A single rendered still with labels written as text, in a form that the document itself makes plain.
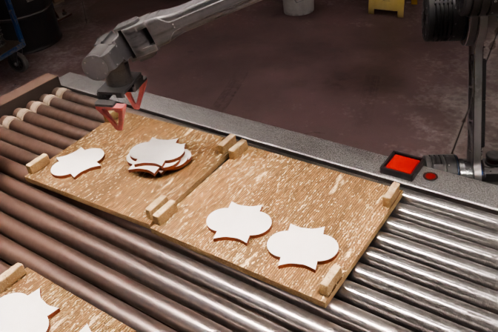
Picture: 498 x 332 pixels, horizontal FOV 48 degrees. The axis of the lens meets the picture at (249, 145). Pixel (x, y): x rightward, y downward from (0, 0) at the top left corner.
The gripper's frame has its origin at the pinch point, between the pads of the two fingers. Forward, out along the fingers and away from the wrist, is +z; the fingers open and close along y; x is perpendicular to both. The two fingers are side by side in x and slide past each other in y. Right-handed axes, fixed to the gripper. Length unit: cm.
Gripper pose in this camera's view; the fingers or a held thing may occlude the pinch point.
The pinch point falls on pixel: (127, 116)
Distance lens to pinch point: 135.0
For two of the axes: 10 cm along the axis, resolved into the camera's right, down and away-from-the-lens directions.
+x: -9.6, -0.7, 2.6
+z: 0.8, 8.3, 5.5
